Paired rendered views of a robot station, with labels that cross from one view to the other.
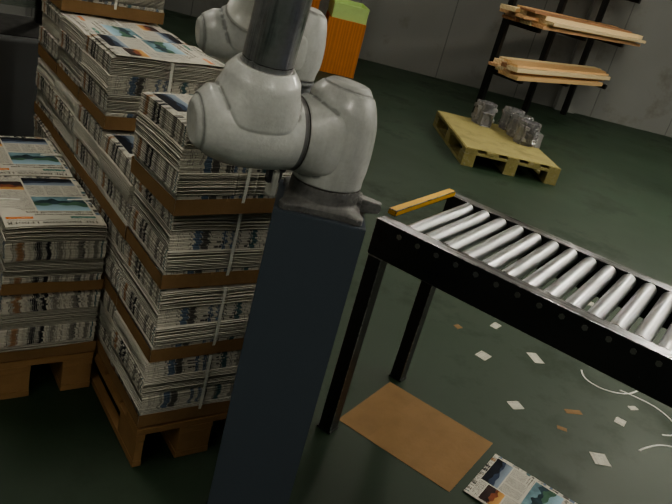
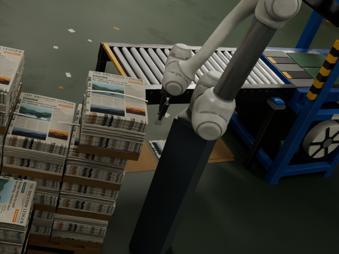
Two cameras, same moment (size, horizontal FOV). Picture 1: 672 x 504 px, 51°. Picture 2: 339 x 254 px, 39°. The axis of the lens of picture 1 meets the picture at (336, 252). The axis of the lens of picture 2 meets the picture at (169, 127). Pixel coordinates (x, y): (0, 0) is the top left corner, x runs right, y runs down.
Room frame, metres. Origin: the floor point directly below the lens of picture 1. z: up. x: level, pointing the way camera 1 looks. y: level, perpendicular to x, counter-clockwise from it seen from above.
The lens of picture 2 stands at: (0.75, 1.94, 2.28)
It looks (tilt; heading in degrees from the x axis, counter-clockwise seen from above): 35 degrees down; 295
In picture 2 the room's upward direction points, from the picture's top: 19 degrees clockwise
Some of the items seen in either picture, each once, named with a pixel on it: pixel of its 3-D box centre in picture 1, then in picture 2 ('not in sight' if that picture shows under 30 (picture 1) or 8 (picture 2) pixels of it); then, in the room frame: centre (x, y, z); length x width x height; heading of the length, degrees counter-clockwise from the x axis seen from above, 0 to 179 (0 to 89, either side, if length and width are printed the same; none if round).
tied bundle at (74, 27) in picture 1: (123, 62); not in sight; (2.50, 0.91, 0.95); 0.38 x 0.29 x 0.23; 129
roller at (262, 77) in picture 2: not in sight; (253, 69); (1.72, -1.21, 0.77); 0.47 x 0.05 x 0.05; 151
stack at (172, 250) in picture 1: (145, 249); (6, 173); (2.17, 0.64, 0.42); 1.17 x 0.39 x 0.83; 39
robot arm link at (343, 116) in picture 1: (334, 130); (210, 93); (1.47, 0.07, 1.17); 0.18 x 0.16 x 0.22; 121
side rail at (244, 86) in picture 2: (580, 335); (217, 93); (1.72, -0.69, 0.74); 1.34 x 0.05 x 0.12; 61
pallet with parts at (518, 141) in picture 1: (495, 134); not in sight; (6.79, -1.18, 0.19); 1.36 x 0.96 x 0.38; 7
